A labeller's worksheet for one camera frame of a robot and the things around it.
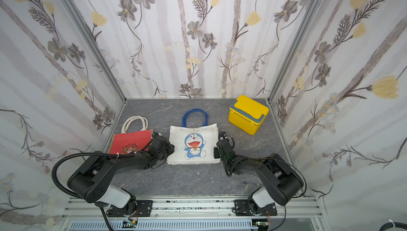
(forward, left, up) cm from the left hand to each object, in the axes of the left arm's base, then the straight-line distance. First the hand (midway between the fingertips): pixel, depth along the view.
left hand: (176, 145), depth 94 cm
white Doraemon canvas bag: (+1, -10, -1) cm, 10 cm away
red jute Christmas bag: (+3, +28, -1) cm, 28 cm away
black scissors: (-21, -37, -3) cm, 43 cm away
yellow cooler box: (+13, -43, +12) cm, 47 cm away
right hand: (-1, -25, +2) cm, 25 cm away
